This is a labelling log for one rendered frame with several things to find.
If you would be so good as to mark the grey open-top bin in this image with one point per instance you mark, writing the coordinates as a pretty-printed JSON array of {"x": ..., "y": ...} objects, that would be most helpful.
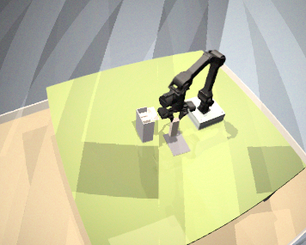
[{"x": 145, "y": 131}]

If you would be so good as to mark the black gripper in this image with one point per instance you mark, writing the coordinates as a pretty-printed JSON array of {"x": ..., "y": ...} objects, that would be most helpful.
[{"x": 177, "y": 107}]

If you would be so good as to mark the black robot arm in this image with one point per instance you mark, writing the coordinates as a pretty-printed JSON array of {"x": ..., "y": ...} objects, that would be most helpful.
[{"x": 183, "y": 80}]

